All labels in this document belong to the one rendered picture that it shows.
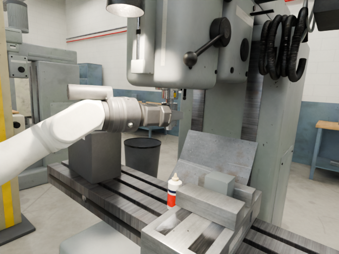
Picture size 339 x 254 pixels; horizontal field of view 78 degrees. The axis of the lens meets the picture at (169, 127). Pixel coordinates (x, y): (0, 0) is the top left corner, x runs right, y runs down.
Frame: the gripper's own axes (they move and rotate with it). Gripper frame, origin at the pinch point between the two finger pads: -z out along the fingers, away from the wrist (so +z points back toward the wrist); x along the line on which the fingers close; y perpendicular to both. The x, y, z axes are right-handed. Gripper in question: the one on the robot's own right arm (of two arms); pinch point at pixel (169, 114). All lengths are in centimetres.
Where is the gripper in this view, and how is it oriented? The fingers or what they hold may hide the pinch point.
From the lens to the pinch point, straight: 60.5
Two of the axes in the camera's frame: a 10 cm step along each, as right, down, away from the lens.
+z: -8.4, 0.5, -5.4
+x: -5.4, -1.8, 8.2
